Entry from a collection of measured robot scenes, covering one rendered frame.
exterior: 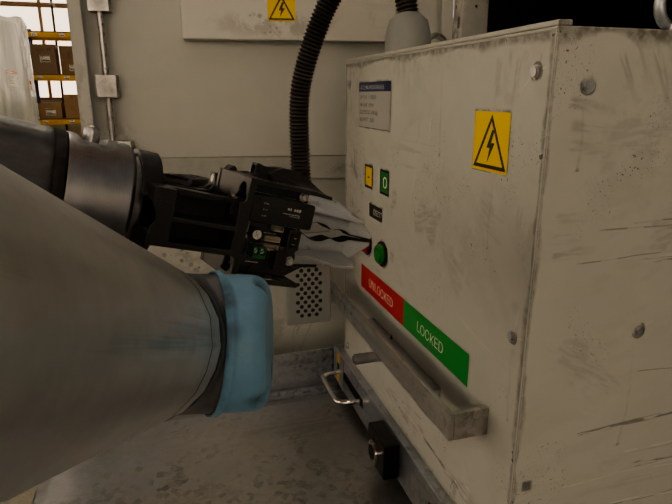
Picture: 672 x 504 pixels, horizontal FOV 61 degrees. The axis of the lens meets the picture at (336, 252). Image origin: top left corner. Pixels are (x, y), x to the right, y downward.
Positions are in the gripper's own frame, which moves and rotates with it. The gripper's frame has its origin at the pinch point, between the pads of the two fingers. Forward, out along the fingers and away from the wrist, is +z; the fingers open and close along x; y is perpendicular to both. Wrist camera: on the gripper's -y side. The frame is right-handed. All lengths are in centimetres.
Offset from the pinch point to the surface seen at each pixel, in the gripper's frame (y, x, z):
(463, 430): 8.7, -14.7, 11.1
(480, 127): 4.5, 11.9, 7.4
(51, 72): -1024, 57, 59
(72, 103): -1017, 17, 97
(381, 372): -16.8, -20.2, 22.2
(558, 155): 13.8, 10.2, 6.7
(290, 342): -50, -29, 27
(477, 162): 4.4, 9.0, 8.2
